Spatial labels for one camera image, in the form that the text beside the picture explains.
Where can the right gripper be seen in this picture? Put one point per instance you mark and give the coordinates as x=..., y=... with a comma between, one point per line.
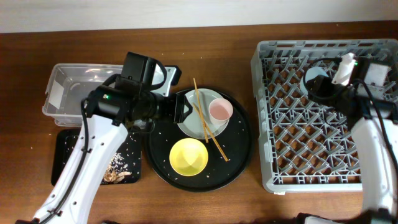
x=321, y=84

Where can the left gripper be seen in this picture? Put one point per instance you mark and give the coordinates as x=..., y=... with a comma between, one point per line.
x=180, y=99

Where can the blue plastic cup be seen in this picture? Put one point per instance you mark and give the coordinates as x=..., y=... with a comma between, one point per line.
x=311, y=74

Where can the pink plastic cup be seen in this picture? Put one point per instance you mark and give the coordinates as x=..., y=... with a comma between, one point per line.
x=220, y=111

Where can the yellow bowl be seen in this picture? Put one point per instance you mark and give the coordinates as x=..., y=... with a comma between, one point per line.
x=188, y=157

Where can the food scraps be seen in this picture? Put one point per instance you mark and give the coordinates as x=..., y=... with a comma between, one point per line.
x=118, y=168

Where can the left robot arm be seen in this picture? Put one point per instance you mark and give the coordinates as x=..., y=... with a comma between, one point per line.
x=107, y=113

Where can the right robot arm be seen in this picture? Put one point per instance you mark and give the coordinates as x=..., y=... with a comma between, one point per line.
x=356, y=91

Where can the grey dishwasher rack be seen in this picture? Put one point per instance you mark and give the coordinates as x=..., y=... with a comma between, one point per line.
x=304, y=146

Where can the grey round plate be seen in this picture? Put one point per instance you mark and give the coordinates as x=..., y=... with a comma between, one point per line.
x=193, y=126

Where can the wooden chopstick lower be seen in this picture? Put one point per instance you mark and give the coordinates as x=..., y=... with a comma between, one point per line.
x=213, y=138

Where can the wooden chopstick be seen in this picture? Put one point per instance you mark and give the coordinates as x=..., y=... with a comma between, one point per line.
x=213, y=138
x=200, y=112

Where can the wooden chopstick upper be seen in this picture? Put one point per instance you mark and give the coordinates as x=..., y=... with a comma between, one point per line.
x=200, y=112

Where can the round black tray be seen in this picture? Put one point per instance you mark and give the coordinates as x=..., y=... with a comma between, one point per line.
x=237, y=142

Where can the clear plastic bin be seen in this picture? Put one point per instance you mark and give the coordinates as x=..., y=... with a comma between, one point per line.
x=68, y=84

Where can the black rectangular tray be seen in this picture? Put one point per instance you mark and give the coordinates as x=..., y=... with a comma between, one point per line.
x=127, y=155

